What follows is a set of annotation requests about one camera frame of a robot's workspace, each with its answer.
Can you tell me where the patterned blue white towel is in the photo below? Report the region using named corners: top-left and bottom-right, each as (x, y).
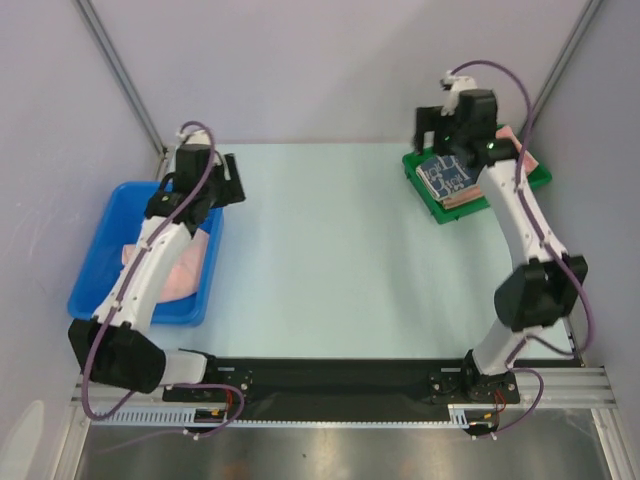
top-left (415, 155), bottom-right (476, 202)

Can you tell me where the pink towel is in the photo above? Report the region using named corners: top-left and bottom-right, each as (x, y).
top-left (440, 126), bottom-right (539, 210)

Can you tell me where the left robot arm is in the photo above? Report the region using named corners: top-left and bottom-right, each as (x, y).
top-left (68, 143), bottom-right (246, 400)

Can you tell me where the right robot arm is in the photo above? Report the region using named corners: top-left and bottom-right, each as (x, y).
top-left (413, 88), bottom-right (588, 402)

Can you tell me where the green plastic tray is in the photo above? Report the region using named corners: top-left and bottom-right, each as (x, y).
top-left (402, 148), bottom-right (553, 225)

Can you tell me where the small pink cloth in bin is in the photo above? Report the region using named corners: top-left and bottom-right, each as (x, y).
top-left (121, 225), bottom-right (210, 306)

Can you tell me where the blue plastic bin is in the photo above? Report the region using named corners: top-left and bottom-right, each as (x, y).
top-left (67, 181), bottom-right (224, 327)

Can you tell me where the white slotted cable duct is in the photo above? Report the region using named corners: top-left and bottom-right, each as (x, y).
top-left (103, 401), bottom-right (496, 429)

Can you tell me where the aluminium frame rail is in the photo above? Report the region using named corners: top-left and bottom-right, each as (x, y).
top-left (69, 367), bottom-right (617, 411)

